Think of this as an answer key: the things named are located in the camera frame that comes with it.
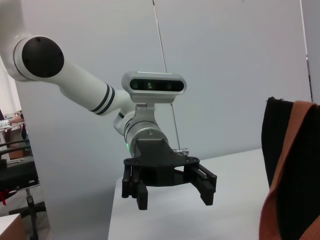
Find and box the silver partition frame post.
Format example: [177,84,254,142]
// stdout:
[299,0,315,103]

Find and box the wooden board corner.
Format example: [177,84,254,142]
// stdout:
[0,212,27,240]

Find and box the background desk with clutter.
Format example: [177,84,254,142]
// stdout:
[0,108,32,160]

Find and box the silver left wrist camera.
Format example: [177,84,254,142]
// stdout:
[121,71,189,118]

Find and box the black bag with brown straps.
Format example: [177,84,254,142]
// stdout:
[258,96,320,240]

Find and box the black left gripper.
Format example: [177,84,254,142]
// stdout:
[121,137,218,211]

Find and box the black office chair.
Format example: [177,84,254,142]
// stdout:
[0,141,48,240]

